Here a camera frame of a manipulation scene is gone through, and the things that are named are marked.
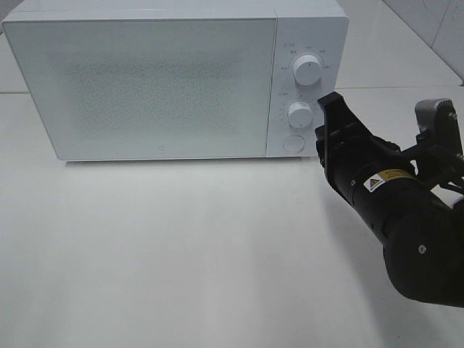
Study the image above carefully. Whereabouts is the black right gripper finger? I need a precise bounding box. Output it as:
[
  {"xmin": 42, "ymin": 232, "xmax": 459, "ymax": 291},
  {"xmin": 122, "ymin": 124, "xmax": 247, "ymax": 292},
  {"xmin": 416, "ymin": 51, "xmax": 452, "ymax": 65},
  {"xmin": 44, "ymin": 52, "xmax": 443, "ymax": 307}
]
[{"xmin": 318, "ymin": 91, "xmax": 368, "ymax": 135}]

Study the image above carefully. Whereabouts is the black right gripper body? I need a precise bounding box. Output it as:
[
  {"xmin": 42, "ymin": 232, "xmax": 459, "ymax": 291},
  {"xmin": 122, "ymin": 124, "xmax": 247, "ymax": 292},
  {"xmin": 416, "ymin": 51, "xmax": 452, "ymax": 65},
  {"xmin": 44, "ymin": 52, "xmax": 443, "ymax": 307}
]
[{"xmin": 315, "ymin": 125, "xmax": 415, "ymax": 203}]

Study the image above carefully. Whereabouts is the round white door button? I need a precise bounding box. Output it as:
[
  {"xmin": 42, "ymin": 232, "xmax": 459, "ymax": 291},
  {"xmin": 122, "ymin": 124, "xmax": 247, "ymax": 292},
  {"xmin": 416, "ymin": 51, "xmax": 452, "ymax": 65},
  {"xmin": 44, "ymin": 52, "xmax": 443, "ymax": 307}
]
[{"xmin": 283, "ymin": 135, "xmax": 305, "ymax": 153}]

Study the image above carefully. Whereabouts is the white microwave door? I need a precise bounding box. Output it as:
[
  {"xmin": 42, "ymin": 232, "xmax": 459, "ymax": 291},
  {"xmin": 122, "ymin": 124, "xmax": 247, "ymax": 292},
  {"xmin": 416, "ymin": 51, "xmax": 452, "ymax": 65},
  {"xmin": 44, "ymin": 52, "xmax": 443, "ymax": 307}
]
[{"xmin": 4, "ymin": 19, "xmax": 276, "ymax": 161}]

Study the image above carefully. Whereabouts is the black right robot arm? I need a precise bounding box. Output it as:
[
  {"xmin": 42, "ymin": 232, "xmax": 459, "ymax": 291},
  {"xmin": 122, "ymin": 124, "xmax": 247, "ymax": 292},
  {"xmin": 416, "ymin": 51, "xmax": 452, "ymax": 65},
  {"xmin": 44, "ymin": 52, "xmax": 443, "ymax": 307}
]
[{"xmin": 315, "ymin": 92, "xmax": 463, "ymax": 307}]

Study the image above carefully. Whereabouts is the lower white timer knob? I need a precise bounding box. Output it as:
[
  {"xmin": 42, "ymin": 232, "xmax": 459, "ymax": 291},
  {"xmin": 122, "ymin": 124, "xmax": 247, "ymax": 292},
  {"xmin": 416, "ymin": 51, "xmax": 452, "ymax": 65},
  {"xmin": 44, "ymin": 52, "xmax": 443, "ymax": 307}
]
[{"xmin": 287, "ymin": 101, "xmax": 314, "ymax": 128}]

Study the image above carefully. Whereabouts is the upper white power knob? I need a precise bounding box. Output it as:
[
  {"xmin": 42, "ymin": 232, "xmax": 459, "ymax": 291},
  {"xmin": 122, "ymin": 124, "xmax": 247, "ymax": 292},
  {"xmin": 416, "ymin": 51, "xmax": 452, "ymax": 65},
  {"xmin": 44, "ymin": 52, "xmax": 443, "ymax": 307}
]
[{"xmin": 291, "ymin": 52, "xmax": 323, "ymax": 86}]

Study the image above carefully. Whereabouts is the white microwave oven body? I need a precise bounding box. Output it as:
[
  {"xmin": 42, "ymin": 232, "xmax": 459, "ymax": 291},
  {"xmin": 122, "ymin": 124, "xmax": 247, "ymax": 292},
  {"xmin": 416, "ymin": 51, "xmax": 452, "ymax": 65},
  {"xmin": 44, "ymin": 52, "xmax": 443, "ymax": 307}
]
[{"xmin": 1, "ymin": 1, "xmax": 349, "ymax": 160}]

